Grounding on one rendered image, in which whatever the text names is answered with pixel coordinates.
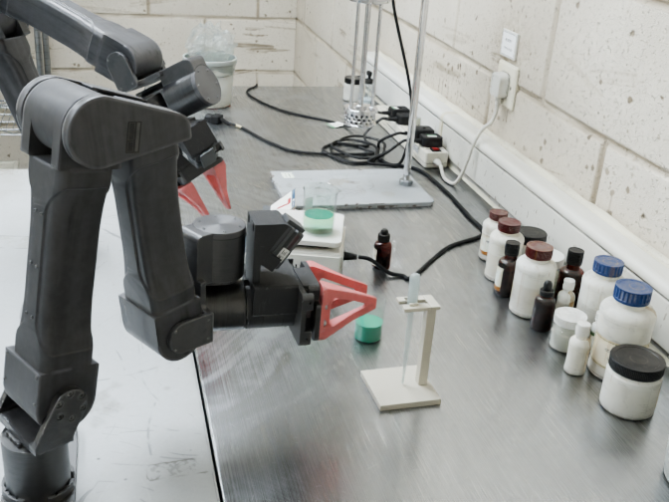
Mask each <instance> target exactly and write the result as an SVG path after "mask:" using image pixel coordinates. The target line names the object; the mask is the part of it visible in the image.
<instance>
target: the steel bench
mask: <svg viewBox="0 0 669 502"><path fill-rule="evenodd" d="M252 87H254V86H233V87H232V96H231V104H230V106H228V107H226V108H222V109H205V110H202V111H200V112H198V113H196V114H193V115H191V116H189V117H188V118H191V117H195V118H196V119H197V120H204V117H205V115H207V114H212V115H214V114H220V115H223V119H225V120H226V121H227V122H229V123H233V124H236V125H240V126H243V127H245V128H246V129H248V130H250V131H252V132H254V133H255V134H257V135H259V136H261V137H262V138H264V139H267V140H269V141H272V142H274V143H276V144H279V145H281V146H284V147H287V148H291V149H296V150H302V151H315V152H322V147H323V146H324V145H326V144H329V143H332V142H333V141H334V140H337V139H340V138H341V137H344V136H347V135H352V134H360V135H363V134H364V133H365V132H366V130H367V129H368V127H367V128H360V127H345V126H339V127H335V128H332V127H330V126H329V125H327V124H331V123H330V122H326V121H321V120H316V119H311V118H306V117H301V116H297V115H293V114H289V113H285V112H282V111H279V110H276V109H273V108H271V107H268V106H266V105H264V104H262V103H260V102H258V101H256V100H254V99H252V98H251V97H249V96H248V95H247V94H246V91H247V89H249V88H252ZM248 93H249V94H250V95H251V96H253V97H255V98H256V99H258V100H260V101H262V102H264V103H266V104H269V105H271V106H274V107H277V108H279V109H282V110H286V111H289V112H293V113H297V114H302V115H306V116H311V117H316V118H322V119H326V120H331V121H335V122H340V123H343V121H344V114H345V111H344V110H343V106H344V105H346V104H349V102H347V101H345V100H344V99H343V87H259V86H257V87H256V88H254V89H251V90H249V91H248ZM207 124H208V125H209V127H210V129H211V131H212V132H213V134H214V136H215V138H216V139H217V140H221V142H222V144H223V146H224V147H225V149H224V150H219V151H218V152H217V153H218V156H222V158H223V160H224V161H225V163H226V178H227V191H228V196H229V200H230V204H231V209H226V207H225V206H224V205H223V203H222V202H221V201H220V199H219V198H218V196H217V195H216V193H215V192H214V190H213V189H212V187H211V185H210V184H209V182H208V181H207V179H206V178H205V176H204V175H203V173H202V174H201V175H199V176H198V177H196V178H195V179H193V180H191V182H192V183H193V184H194V186H195V188H196V190H197V191H198V193H199V195H200V197H201V199H202V201H203V203H204V204H205V206H206V208H207V210H208V212H209V214H225V215H231V216H235V217H238V218H240V219H242V220H244V221H245V223H246V227H247V214H248V210H263V205H268V206H271V205H273V204H274V203H275V202H277V201H278V200H280V199H281V198H280V196H279V194H278V192H277V190H276V188H275V186H274V184H273V182H272V180H271V178H270V172H271V171H287V170H343V169H404V167H398V166H386V165H372V164H368V163H366V164H352V163H346V162H342V161H339V160H337V159H335V158H333V157H330V156H328V155H320V154H304V153H296V152H291V151H287V150H284V149H281V148H279V147H276V146H274V145H272V144H270V143H267V142H265V141H263V140H261V139H259V138H257V137H255V136H254V135H252V134H250V133H248V132H246V131H245V130H243V129H240V128H238V127H235V126H233V125H225V124H223V123H221V124H219V125H215V124H212V123H210V122H207ZM411 165H412V166H415V167H418V168H420V169H422V170H424V171H426V172H427V173H429V174H430V175H431V176H432V177H434V178H435V179H436V180H437V181H438V182H439V183H440V184H442V185H443V186H444V187H445V188H446V189H447V190H448V191H449V192H450V193H451V194H452V195H453V196H454V197H455V198H456V199H457V200H458V201H459V202H460V203H461V205H462V206H463V207H464V208H465V209H466V210H467V211H468V212H469V214H470V215H471V216H472V217H473V218H474V219H475V220H477V221H478V222H479V223H480V224H481V225H482V226H483V222H484V221H485V220H486V219H487V218H489V214H490V210H491V209H493V208H494V207H492V206H491V205H490V204H489V203H488V202H487V201H486V200H485V199H484V198H482V197H481V196H480V195H479V194H478V193H477V192H476V191H475V190H474V189H473V188H471V187H470V186H469V185H468V184H467V183H466V182H465V181H464V180H463V179H462V178H461V180H460V181H459V182H458V183H457V184H456V185H451V184H448V183H447V182H445V181H444V180H443V178H442V176H441V173H440V168H425V167H423V166H422V165H421V164H420V163H419V162H418V161H417V160H416V159H415V158H414V157H413V156H412V163H411ZM410 176H411V177H412V178H413V179H414V180H415V181H416V182H417V183H418V184H419V185H420V186H421V187H422V188H423V189H424V190H425V191H426V192H427V193H428V194H429V195H430V196H431V197H432V198H433V199H434V203H433V204H432V205H431V206H418V207H386V208H356V209H337V210H336V212H335V213H338V214H342V215H343V216H344V225H343V226H345V238H344V251H346V252H349V253H351V254H352V253H354V254H357V257H358V255H363V256H368V257H370V258H372V256H373V246H374V243H375V241H376V240H377V237H378V233H379V232H380V230H381V229H382V228H386V229H387V230H388V233H389V234H390V240H389V241H390V242H391V244H392V251H391V261H390V268H389V269H387V270H389V271H391V272H395V273H402V274H405V275H406V276H407V277H408V276H410V275H411V274H412V273H415V272H416V271H417V270H418V269H419V268H420V267H422V266H423V265H424V264H425V263H426V262H427V261H428V260H429V259H430V258H431V257H432V256H434V255H435V254H436V253H437V252H438V251H440V250H441V249H442V248H444V247H445V246H447V245H449V244H451V243H454V242H457V241H460V240H464V239H467V238H471V237H474V236H477V235H479V234H481V229H480V228H479V227H478V226H477V225H476V224H475V223H474V222H472V221H471V220H470V219H469V218H468V217H467V215H466V214H465V213H464V212H463V211H462V210H461V209H460V207H459V206H458V205H457V204H456V203H455V202H454V201H453V200H452V199H451V198H450V197H449V195H448V194H447V193H446V192H445V191H443V190H442V189H441V188H440V187H439V186H438V185H437V184H436V183H435V182H433V181H432V180H431V179H430V178H429V177H427V176H426V175H425V174H423V173H421V172H420V171H417V170H415V169H412V168H411V172H410ZM480 243H481V238H479V239H477V240H474V241H470V242H467V243H463V244H460V245H457V246H454V247H451V248H449V249H448V250H446V251H444V252H443V253H442V254H441V255H439V256H438V257H437V258H436V259H435V260H434V261H433V262H432V263H430V264H429V265H428V266H427V267H426V268H425V269H424V270H423V271H422V272H421V273H420V285H419V294H418V296H422V295H431V296H432V297H433V298H434V299H435V301H436V302H437V303H438V304H439V306H440V310H436V318H435V325H434V333H433V340H432V348H431V356H430V363H429V371H428V380H429V381H430V383H431V384H432V386H433V387H434V389H435V390H436V392H437V393H438V395H439V396H440V398H441V404H435V405H426V406H417V407H408V408H400V409H392V410H383V411H380V410H379V408H378V407H377V405H376V403H375V401H374V399H373V398H372V396H371V394H370V392H369V390H368V389H367V387H366V385H365V383H364V381H363V379H362V378H361V376H360V372H361V371H367V370H377V369H387V368H397V367H403V351H404V342H405V333H406V325H407V316H408V313H404V312H403V310H402V305H398V303H397V302H396V297H407V294H408V285H409V281H406V280H405V279H404V278H401V277H394V276H390V275H388V274H386V273H384V272H383V271H381V270H376V269H374V268H373V267H372V263H371V262H369V261H367V260H362V259H356V260H345V261H343V263H342V273H341V274H342V275H345V276H347V277H349V278H352V279H354V280H357V281H359V282H362V283H364V284H366V285H367V292H373V293H378V294H380V295H382V296H384V297H385V298H386V300H387V303H386V306H385V316H384V326H383V335H382V340H381V341H380V342H378V343H376V344H363V343H360V342H358V341H357V340H355V339H354V337H353V335H352V333H353V321H354V320H353V321H352V322H350V323H348V324H347V325H345V326H344V327H343V328H341V329H340V330H338V331H337V332H335V333H334V334H332V335H331V336H329V337H328V338H326V339H325V340H320V341H313V340H312V338H311V344H310V345H307V346H298V344H297V342H296V340H295V338H294V336H293V334H292V332H291V330H290V328H289V326H287V327H272V328H257V329H245V328H244V329H242V330H227V331H213V342H212V343H209V344H206V345H204V346H201V347H199V348H196V349H195V350H194V351H193V352H192V353H193V357H194V363H195V368H196V373H197V379H198V384H199V390H200V395H201V400H202V406H203V411H204V416H205V422H206V427H207V433H208V438H209V443H210V449H211V454H212V460H213V465H214V470H215V476H216V481H217V487H218V492H219V497H220V502H669V482H668V480H667V478H666V476H665V473H664V461H665V455H666V449H667V444H668V438H669V367H667V366H666V369H665V372H664V376H663V381H662V386H661V389H660V393H659V397H658V401H657V404H656V407H655V410H654V413H653V415H652V416H651V417H649V418H647V419H644V420H628V419H624V418H620V417H618V416H615V415H613V414H611V413H610V412H608V411H607V410H606V409H605V408H604V407H603V406H602V405H601V403H600V401H599V395H600V391H601V387H602V382H603V380H602V379H600V378H598V377H597V376H595V375H594V374H593V373H592V372H591V371H590V370H589V369H588V366H587V365H586V369H585V373H584V374H583V375H582V376H572V375H570V374H568V373H567V372H566V371H565V370H564V368H563V366H564V363H565V359H566V355H567V354H562V353H559V352H557V351H555V350H554V349H552V348H551V347H550V345H549V338H550V333H551V330H549V331H548V332H546V333H539V332H536V331H534V330H532V329H531V327H530V322H531V319H525V318H521V317H519V316H517V315H515V314H514V313H512V312H511V310H510V308H509V304H510V299H511V298H505V297H501V296H498V295H497V294H495V292H494V285H495V282H493V281H491V280H489V279H487V278H486V276H485V274H484V272H485V268H486V262H487V261H484V260H482V259H481V258H480V257H479V250H480Z"/></svg>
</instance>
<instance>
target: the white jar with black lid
mask: <svg viewBox="0 0 669 502"><path fill-rule="evenodd" d="M665 369H666V362H665V360H664V358H663V357H662V356H661V355H659V354H658V353H656V352H655V351H653V350H651V349H648V348H645V347H642V346H638V345H632V344H622V345H617V346H615V347H613V348H612V349H611V351H610V354H609V359H608V363H607V365H606V369H605V374H604V378H603V382H602V387H601V391H600V395H599V401H600V403H601V405H602V406H603V407H604V408H605V409H606V410H607V411H608V412H610V413H611V414H613V415H615V416H618V417H620V418H624V419H628V420H644V419H647V418H649V417H651V416H652V415H653V413H654V410H655V407H656V404H657V401H658V397H659V393H660V389H661V386H662V381H663V376H664V372H665Z"/></svg>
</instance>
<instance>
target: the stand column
mask: <svg viewBox="0 0 669 502"><path fill-rule="evenodd" d="M428 7H429V0H421V8H420V17H419V27H418V36H417V46H416V55H415V65H414V74H413V84H412V93H411V103H410V112H409V122H408V132H407V141H406V151H405V159H404V169H403V177H402V178H399V185H401V186H407V187H408V186H412V183H413V180H412V179H411V178H410V172H411V163H412V153H413V145H414V136H415V127H416V118H417V108H418V99H419V90H420V81H421V72H422V63H423V53H424V44H425V35H426V26H427V17H428Z"/></svg>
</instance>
